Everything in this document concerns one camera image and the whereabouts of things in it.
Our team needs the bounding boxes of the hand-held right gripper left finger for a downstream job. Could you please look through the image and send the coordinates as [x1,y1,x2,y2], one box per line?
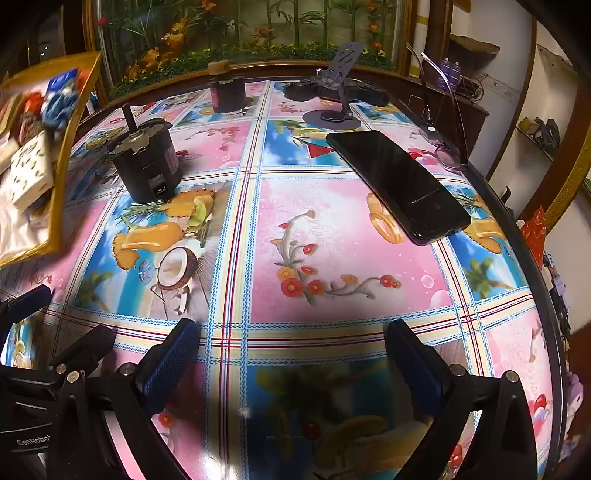
[46,318,201,480]

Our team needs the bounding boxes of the yellow cardboard box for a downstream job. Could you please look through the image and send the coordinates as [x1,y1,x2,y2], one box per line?
[0,52,102,268]

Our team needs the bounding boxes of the artificial flower display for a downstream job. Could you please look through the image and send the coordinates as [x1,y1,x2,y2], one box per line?
[83,0,416,100]

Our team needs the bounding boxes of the black folded gadget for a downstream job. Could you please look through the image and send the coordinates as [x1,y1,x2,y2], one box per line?
[283,76,391,106]

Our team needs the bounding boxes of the red plastic bag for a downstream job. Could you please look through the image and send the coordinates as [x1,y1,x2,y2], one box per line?
[521,207,548,266]

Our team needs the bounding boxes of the small black motor cork cap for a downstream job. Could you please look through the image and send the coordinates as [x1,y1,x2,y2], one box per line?
[208,60,247,114]

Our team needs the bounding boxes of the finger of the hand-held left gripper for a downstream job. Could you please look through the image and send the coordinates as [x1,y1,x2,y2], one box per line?
[46,325,117,384]
[0,285,52,340]

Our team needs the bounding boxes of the large black cylindrical motor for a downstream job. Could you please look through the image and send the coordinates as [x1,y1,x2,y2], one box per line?
[107,104,184,204]

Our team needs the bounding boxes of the blue knitted cloth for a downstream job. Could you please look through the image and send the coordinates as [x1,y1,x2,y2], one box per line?
[41,85,80,131]

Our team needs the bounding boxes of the eyeglasses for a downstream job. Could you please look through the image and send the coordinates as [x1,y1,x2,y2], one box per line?
[405,42,469,172]

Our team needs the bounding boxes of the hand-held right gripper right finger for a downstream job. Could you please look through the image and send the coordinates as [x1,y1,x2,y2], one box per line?
[385,318,539,480]

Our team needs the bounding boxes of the black smartphone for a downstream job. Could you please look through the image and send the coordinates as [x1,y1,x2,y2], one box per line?
[325,130,472,245]

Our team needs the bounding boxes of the fruit print tablecloth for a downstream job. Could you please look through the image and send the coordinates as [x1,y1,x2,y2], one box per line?
[0,78,573,480]

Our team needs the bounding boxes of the lemon print tissue pack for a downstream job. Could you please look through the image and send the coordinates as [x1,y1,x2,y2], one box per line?
[9,129,58,208]

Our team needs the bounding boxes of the brown knitted cloth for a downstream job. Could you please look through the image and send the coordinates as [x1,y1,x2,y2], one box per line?
[18,115,43,140]

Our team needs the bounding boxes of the purple phone stand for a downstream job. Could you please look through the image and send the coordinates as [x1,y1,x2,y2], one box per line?
[302,41,365,134]

